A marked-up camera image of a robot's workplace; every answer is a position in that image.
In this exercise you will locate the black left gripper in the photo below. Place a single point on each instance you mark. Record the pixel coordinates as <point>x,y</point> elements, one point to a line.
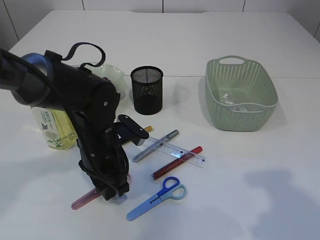
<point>104,160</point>

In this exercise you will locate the pink scissors with cover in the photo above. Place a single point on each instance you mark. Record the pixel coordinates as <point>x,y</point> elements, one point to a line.
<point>85,199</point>

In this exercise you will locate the blue scissors with cover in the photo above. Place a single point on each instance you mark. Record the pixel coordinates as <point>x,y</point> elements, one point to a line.
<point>172,189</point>

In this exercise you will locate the clear plastic ruler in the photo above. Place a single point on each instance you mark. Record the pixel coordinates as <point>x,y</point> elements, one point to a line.
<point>176,152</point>

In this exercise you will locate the yellow tea drink bottle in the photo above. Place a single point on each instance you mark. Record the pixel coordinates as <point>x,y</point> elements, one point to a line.
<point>56,128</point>

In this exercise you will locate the clear plastic sheet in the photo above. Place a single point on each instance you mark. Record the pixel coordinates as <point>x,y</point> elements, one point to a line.
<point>227,98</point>

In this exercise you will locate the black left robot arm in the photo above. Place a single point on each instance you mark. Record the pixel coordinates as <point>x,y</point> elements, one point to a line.
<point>90,102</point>

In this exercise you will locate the gold glitter pen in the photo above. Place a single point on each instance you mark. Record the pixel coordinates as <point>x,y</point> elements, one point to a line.
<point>148,129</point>

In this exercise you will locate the silver glitter pen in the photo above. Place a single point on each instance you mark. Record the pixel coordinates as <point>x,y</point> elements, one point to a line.
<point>145,153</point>

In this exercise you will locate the red glitter pen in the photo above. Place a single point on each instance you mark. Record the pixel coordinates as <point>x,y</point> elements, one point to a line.
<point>176,163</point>

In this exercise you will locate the black mesh pen holder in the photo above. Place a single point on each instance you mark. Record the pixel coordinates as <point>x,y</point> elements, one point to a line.
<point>147,89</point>

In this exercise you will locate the green wavy glass plate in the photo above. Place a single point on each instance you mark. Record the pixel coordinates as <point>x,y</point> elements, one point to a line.
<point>112,73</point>

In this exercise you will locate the green plastic woven basket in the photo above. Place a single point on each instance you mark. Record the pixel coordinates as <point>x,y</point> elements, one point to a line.
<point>251,86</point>

